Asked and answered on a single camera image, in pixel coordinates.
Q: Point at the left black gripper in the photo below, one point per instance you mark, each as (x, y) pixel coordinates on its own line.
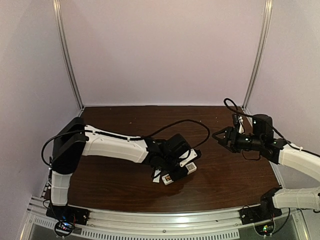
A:
(173, 172)

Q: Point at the right aluminium frame post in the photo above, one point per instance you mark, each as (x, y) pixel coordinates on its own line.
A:
(263, 36)

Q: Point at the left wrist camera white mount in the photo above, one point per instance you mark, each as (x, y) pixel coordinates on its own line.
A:
(189, 156)

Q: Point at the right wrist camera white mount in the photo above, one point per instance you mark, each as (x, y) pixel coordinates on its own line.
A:
(238, 123)

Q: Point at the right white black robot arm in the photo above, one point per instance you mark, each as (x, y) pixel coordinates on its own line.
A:
(280, 152)

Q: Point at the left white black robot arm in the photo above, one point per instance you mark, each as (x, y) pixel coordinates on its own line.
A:
(78, 139)

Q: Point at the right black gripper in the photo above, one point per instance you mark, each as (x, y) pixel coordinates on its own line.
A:
(230, 138)

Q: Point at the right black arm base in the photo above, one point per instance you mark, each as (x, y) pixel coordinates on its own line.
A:
(258, 213)

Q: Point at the front aluminium rail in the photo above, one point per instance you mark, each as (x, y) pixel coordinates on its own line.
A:
(225, 224)

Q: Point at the aluminium frame post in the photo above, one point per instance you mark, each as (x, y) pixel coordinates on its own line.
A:
(65, 52)
(263, 36)

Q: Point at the white battery cover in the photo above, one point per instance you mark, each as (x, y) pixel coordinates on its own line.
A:
(156, 176)

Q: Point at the left aluminium frame post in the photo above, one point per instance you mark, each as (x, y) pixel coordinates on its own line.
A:
(65, 52)

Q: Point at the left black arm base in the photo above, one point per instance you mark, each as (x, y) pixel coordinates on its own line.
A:
(70, 214)

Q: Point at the white remote control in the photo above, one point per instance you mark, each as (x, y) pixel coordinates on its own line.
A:
(179, 174)

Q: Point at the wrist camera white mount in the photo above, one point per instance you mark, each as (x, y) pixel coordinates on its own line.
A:
(238, 123)
(189, 156)

